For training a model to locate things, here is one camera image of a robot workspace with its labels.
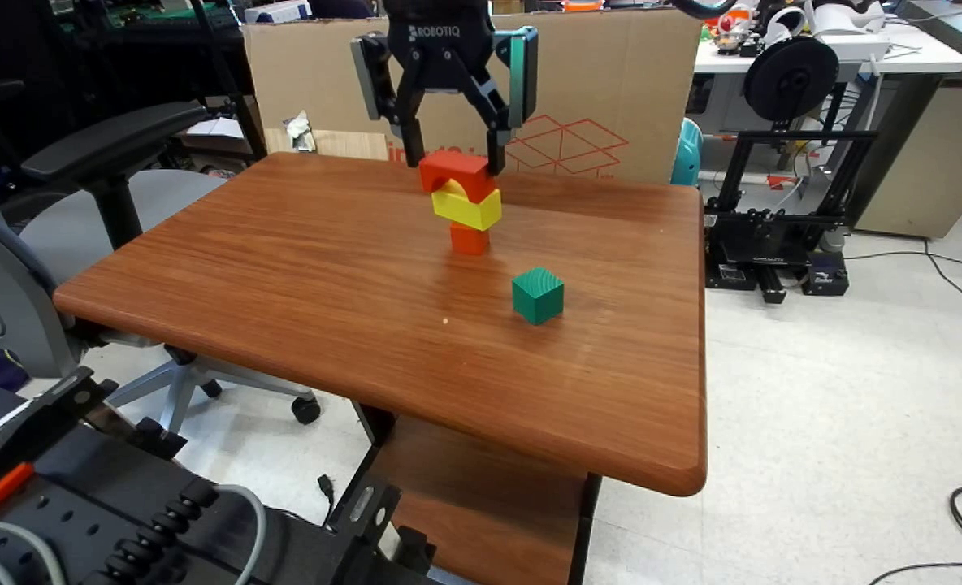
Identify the orange block with notch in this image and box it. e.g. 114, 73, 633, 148
415, 147, 503, 207

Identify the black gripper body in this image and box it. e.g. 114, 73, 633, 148
381, 0, 502, 92

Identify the grey office chair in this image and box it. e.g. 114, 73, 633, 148
0, 73, 325, 429

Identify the black filament spool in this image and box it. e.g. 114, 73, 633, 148
741, 33, 843, 125

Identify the wooden table support panel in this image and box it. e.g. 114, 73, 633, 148
369, 404, 604, 585

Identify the grey cable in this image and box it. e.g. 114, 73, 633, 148
0, 481, 273, 585

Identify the white desk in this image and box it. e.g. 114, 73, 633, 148
693, 6, 962, 81

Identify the large cardboard box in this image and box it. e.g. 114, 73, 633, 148
240, 6, 708, 188

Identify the black 3D printer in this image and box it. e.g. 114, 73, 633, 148
702, 4, 887, 306

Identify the beige cabinet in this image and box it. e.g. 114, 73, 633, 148
852, 78, 962, 245

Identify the green cube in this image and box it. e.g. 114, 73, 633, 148
510, 262, 570, 328

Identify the teal round object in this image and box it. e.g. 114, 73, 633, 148
669, 112, 708, 188

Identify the colourful items pile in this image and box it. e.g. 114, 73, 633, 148
702, 6, 764, 58

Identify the small orange block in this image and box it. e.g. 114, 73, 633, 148
449, 222, 494, 259

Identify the yellow block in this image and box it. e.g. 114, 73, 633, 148
431, 177, 509, 233

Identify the teal camera bracket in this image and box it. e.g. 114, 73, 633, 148
494, 21, 542, 132

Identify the black power strip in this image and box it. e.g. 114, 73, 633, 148
99, 481, 224, 585

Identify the grey camera bracket plate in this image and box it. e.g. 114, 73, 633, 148
353, 30, 399, 123

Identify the thin black floor cable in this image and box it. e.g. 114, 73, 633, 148
844, 236, 962, 318

